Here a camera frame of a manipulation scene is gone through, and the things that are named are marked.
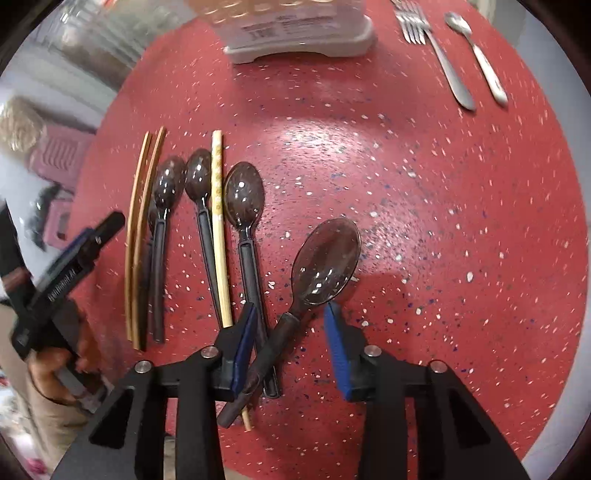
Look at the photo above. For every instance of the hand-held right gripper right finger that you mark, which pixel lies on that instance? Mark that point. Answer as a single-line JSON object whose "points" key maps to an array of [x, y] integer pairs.
{"points": [[334, 350]]}

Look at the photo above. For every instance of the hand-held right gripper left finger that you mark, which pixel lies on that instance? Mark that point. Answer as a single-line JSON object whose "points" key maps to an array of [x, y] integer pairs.
{"points": [[244, 341]]}

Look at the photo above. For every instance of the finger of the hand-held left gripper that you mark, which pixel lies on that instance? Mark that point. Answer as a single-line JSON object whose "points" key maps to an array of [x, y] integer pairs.
{"points": [[108, 226]]}

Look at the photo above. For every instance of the large dark plastic spoon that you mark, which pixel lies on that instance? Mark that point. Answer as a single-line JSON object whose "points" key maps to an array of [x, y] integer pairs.
{"points": [[328, 263]]}

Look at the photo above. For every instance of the light patterned bamboo chopstick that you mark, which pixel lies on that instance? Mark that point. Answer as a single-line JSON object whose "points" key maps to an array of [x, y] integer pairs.
{"points": [[217, 184]]}

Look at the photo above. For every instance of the beige plastic utensil holder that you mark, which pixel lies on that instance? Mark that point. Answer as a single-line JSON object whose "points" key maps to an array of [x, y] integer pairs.
{"points": [[300, 41]]}

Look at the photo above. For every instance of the person's left hand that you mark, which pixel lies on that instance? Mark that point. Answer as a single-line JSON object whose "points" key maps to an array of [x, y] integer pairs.
{"points": [[46, 371]]}

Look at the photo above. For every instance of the pink plastic stool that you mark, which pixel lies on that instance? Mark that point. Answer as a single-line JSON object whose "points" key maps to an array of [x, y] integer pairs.
{"points": [[60, 152]]}

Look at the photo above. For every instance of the person's beige pants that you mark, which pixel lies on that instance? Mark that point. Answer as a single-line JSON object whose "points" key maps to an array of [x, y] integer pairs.
{"points": [[27, 424]]}

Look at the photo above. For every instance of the clear bag of peanuts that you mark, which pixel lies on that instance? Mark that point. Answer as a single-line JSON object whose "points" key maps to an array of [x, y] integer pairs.
{"points": [[18, 124]]}

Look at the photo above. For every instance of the sliding glass door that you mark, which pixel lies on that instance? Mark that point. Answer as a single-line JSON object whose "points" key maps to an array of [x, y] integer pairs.
{"points": [[92, 46]]}

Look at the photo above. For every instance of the metal fork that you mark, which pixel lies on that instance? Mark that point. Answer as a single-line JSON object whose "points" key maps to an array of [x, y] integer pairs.
{"points": [[450, 69], [413, 32]]}

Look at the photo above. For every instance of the metal spoon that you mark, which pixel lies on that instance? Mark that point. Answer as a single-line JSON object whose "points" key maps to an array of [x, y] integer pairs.
{"points": [[485, 64]]}

